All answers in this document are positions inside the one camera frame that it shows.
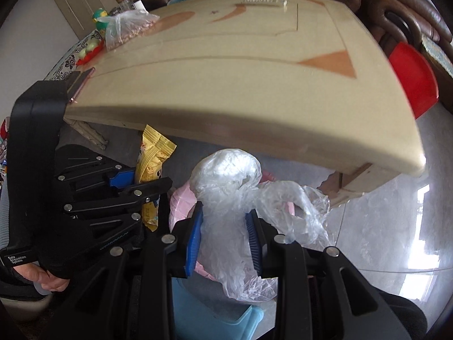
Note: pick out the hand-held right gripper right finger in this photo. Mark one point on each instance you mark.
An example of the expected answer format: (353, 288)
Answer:
(253, 244)

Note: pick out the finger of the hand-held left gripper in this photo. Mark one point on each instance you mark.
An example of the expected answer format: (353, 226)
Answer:
(120, 181)
(148, 189)

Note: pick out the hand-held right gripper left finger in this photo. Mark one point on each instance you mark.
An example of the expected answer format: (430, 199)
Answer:
(194, 244)

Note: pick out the yellow snack wrapper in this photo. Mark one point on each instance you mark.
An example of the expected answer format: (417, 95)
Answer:
(152, 159)

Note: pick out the clear plastic bag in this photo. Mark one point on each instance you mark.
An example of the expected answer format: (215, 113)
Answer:
(226, 198)

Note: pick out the light blue trash bin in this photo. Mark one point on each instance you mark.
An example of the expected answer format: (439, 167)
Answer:
(212, 315)

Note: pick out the person's left forearm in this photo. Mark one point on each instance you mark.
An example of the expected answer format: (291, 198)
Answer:
(10, 276)

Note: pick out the person's left hand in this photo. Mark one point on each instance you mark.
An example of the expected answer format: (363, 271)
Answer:
(49, 281)

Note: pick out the black smartphone with pink case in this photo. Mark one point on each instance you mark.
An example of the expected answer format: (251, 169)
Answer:
(81, 83)

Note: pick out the black and white patterned cloth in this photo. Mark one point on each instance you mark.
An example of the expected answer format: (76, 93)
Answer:
(63, 65)

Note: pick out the red tray with green fruit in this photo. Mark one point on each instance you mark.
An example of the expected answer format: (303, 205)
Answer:
(88, 51)

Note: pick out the green and yellow toy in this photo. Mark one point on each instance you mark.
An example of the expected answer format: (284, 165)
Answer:
(98, 16)

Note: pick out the plastic bag of peanuts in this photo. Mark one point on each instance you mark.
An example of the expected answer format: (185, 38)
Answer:
(124, 28)

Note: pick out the beige door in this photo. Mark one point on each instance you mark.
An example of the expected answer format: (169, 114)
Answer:
(81, 0)

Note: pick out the glass jar with gold lid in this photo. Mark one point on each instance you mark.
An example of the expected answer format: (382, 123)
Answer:
(124, 3)

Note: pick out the person's dark trousers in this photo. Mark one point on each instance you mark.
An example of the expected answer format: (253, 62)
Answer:
(407, 318)

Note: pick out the white remote control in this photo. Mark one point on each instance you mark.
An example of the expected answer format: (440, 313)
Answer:
(263, 0)

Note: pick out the red plastic stool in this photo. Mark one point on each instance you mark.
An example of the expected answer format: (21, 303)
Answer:
(414, 78)

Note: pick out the blue floral armrest cover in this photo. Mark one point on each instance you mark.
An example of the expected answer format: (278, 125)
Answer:
(439, 53)

